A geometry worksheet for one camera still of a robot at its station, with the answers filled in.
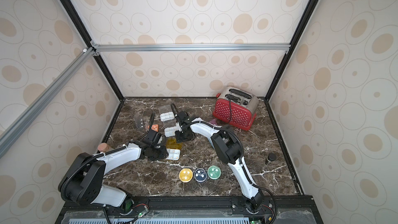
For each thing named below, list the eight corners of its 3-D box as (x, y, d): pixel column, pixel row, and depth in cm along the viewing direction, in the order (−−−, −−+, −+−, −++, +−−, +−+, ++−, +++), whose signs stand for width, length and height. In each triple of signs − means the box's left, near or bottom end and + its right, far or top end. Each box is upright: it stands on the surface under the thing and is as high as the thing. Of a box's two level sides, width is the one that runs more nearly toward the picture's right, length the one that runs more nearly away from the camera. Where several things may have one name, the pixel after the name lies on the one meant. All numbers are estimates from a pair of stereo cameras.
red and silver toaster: (211, 121, 108) (213, 102, 94) (218, 104, 119) (221, 85, 104) (248, 132, 103) (256, 114, 88) (252, 113, 113) (259, 94, 99)
